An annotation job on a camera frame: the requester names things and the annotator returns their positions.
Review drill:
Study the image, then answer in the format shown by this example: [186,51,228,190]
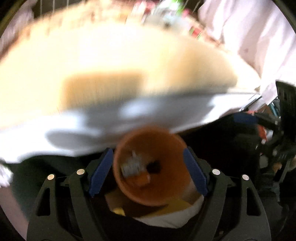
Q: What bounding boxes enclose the floral plush blanket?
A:
[1,1,238,117]

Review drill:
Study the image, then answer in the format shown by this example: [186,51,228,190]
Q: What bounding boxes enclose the white right curtain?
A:
[198,1,295,83]

